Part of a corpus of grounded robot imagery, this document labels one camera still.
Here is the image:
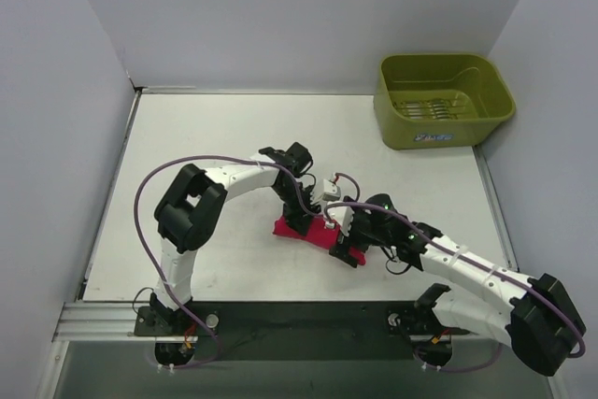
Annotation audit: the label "pink t shirt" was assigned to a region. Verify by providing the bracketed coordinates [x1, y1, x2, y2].
[273, 217, 366, 268]

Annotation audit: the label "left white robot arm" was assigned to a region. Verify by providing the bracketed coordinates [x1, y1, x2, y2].
[135, 142, 320, 336]

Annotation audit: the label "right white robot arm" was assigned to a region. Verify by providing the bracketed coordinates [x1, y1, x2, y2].
[323, 194, 587, 377]

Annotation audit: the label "olive green plastic basin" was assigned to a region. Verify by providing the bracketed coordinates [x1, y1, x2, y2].
[373, 53, 516, 150]

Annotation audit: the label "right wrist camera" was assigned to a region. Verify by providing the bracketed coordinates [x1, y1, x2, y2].
[322, 202, 354, 236]

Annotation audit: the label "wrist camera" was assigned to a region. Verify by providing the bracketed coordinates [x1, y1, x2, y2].
[322, 202, 354, 236]
[311, 178, 341, 205]

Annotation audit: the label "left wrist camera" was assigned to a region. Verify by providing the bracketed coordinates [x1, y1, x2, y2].
[311, 178, 341, 205]

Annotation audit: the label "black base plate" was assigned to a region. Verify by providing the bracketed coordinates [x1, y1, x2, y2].
[134, 301, 446, 364]

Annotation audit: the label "aluminium front rail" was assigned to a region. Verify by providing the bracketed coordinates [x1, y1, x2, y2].
[51, 300, 515, 342]

